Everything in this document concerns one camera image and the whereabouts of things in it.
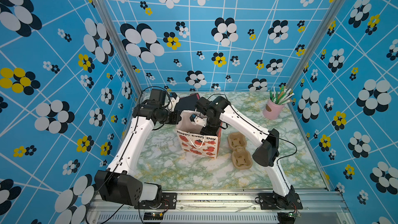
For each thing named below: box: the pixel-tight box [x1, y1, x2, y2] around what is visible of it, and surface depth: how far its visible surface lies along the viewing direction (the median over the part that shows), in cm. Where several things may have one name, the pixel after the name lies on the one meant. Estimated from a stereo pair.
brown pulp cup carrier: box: [227, 131, 253, 170], surface depth 86 cm
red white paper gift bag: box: [175, 110, 223, 160], surface depth 75 cm
